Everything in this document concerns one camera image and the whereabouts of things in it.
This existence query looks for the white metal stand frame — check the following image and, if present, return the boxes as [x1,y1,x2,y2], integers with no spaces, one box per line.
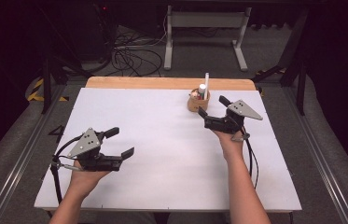
[163,5,253,73]

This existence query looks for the black equipment case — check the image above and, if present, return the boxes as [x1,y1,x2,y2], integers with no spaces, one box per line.
[68,0,118,63]

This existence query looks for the person's left hand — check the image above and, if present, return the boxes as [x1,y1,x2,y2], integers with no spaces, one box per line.
[69,160,112,198]

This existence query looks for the hand-held gripper cable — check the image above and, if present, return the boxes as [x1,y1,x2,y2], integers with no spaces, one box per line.
[49,133,86,205]
[231,130,260,190]

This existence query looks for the aluminium floor rail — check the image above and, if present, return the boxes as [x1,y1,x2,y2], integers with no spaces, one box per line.
[0,83,67,224]
[282,83,348,224]

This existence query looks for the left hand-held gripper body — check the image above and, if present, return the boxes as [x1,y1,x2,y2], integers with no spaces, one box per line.
[67,127,123,173]

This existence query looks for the right hand-held gripper cable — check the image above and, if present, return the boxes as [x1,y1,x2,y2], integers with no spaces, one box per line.
[231,130,260,190]

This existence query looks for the person's right hand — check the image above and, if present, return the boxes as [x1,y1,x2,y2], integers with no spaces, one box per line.
[213,129,246,163]

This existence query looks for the yellow black hazard tape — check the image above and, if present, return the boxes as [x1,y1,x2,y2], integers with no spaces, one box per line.
[26,77,70,103]

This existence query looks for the tangle of black floor cables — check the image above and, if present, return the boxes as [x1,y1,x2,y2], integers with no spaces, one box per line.
[110,29,165,77]

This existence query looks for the white board cover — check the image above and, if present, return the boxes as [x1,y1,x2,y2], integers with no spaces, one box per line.
[34,87,302,212]

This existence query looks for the white pen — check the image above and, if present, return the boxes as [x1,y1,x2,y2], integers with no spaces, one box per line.
[203,72,210,101]

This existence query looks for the black metal stand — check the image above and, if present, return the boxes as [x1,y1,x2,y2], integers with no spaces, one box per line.
[39,6,93,115]
[252,8,308,117]

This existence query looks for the brown pen holder cup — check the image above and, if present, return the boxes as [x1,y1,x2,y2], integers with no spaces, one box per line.
[187,88,212,113]

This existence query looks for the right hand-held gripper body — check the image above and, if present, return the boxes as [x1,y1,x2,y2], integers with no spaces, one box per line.
[203,99,263,135]

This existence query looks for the left hand-held gripper cable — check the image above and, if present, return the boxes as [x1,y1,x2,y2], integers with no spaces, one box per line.
[49,133,86,205]

